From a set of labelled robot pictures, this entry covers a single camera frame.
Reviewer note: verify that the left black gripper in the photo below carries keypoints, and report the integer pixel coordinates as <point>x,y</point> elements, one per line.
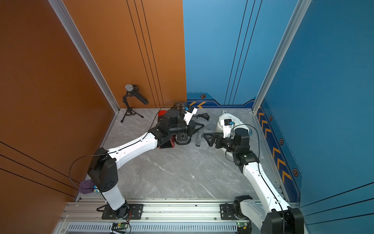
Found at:
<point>191,128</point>

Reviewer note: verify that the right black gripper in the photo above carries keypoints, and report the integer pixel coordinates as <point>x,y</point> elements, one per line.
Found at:
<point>220,139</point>

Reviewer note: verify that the grey microfibre cloth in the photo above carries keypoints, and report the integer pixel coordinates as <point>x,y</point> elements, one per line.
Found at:
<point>200,136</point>

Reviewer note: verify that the white coffee machine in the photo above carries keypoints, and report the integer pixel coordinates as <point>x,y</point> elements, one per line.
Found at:
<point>233,135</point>

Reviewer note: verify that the black coffee machine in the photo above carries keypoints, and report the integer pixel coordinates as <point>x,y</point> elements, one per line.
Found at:
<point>182,139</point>

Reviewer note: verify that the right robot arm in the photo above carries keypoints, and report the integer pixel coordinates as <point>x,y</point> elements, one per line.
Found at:
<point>275,215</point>

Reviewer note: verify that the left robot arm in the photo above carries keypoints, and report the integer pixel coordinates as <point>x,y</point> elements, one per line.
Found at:
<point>105,163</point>

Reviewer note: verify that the red capsule coffee machine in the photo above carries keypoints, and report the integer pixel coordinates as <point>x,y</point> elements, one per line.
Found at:
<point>162,123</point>

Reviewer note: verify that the microphone on black tripod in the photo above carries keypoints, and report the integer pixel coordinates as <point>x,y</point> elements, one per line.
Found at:
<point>132,93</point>

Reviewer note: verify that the right circuit board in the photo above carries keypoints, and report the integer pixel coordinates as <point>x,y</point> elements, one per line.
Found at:
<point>244,228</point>

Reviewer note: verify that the circuit board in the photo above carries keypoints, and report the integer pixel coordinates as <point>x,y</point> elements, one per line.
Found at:
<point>120,228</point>
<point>244,228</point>

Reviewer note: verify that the left circuit board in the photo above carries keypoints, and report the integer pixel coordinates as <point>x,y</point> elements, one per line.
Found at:
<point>120,228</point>

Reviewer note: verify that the purple toy cube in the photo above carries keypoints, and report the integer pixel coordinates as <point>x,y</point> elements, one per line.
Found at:
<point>87,187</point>

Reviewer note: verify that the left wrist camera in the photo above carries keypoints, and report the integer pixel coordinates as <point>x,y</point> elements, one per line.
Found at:
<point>189,112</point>

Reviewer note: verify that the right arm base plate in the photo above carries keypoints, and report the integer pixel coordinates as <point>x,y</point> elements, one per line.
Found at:
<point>227,212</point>

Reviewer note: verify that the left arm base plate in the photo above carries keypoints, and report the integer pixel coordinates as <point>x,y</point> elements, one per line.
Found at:
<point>127,211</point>

